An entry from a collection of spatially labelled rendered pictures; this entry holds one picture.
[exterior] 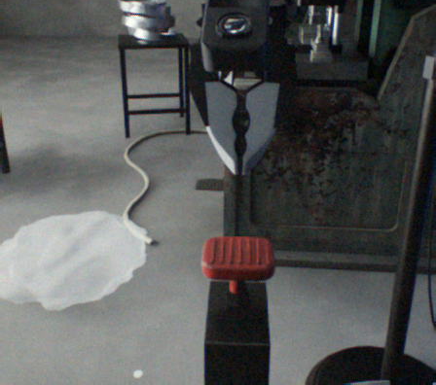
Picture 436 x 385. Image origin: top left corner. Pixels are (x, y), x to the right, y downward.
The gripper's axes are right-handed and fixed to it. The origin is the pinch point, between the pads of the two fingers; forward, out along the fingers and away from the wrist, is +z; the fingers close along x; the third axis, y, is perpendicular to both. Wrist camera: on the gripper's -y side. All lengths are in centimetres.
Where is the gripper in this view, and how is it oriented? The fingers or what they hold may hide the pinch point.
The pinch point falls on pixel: (239, 164)
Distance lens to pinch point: 47.0
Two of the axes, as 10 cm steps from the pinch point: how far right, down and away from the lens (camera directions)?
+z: 0.0, 9.3, 3.8
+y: 0.7, -3.8, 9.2
